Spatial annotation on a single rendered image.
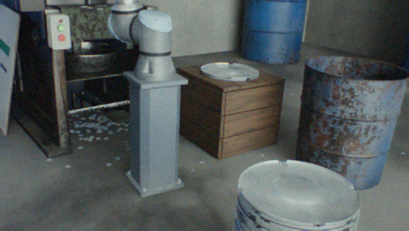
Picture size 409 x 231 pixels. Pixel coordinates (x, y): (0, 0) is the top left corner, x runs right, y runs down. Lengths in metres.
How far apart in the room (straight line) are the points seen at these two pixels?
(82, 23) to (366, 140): 1.30
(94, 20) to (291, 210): 1.31
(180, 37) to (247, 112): 2.13
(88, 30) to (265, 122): 0.93
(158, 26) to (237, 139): 0.72
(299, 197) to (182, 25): 3.07
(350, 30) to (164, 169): 3.61
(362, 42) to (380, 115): 3.13
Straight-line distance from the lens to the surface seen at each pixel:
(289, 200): 0.96
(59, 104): 1.87
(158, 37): 1.42
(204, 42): 4.08
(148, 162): 1.54
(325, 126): 1.68
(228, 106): 1.79
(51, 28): 1.73
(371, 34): 4.72
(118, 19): 1.53
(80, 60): 2.03
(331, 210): 0.96
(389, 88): 1.66
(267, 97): 1.93
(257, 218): 0.92
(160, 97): 1.45
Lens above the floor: 0.85
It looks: 20 degrees down
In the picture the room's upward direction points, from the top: 3 degrees clockwise
